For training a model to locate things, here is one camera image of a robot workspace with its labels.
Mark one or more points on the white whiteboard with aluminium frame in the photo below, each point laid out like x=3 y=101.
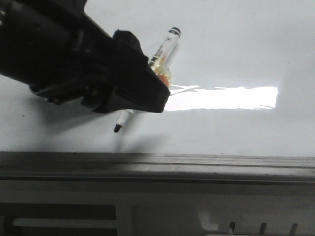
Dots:
x=242 y=103

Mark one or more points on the black white whiteboard marker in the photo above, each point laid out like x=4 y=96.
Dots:
x=158 y=63

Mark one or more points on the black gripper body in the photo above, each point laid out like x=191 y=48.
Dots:
x=56 y=49

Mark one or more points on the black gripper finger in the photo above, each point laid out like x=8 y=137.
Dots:
x=124 y=79

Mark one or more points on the white plastic marker tray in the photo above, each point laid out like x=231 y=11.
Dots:
x=215 y=214

